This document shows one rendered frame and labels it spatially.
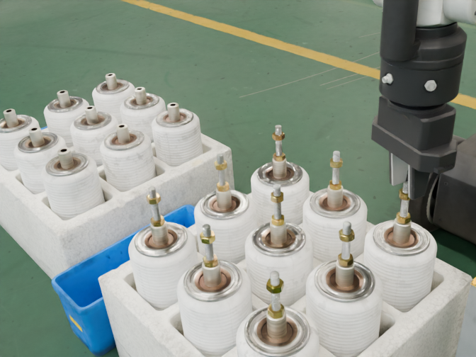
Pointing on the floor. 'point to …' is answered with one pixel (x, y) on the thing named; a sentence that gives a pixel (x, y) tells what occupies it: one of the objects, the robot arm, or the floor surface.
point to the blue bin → (114, 254)
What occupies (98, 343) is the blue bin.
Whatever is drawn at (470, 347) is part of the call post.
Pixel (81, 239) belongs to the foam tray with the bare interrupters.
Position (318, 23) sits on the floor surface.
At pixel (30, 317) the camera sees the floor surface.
